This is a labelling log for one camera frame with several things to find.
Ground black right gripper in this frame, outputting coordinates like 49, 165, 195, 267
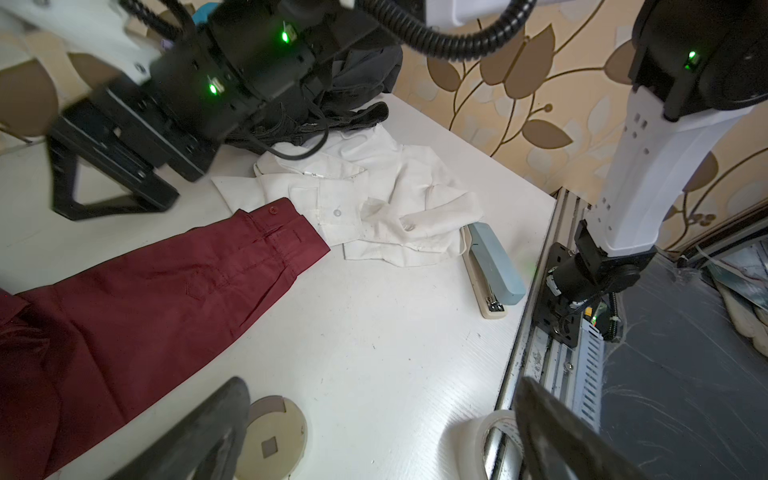
46, 1, 384, 221

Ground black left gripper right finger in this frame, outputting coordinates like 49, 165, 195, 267
514, 377, 645, 480

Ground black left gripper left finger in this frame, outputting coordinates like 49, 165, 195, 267
112, 377, 250, 479

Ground maroon shirt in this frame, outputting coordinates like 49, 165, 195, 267
1, 198, 329, 479

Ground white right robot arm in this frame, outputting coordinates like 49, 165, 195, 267
1, 1, 640, 479

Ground teal cloth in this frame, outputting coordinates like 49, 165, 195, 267
192, 2, 220, 25

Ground dark grey cloth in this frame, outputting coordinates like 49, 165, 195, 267
225, 45, 403, 154

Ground round beige disc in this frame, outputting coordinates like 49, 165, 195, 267
234, 395, 308, 480

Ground clear tape roll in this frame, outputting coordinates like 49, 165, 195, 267
450, 410, 523, 480

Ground light blue stapler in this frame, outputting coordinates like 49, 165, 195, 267
461, 222, 527, 320

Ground white shirt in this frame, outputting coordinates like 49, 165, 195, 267
212, 125, 484, 267

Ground slotted cable duct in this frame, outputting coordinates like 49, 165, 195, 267
566, 320, 605, 433

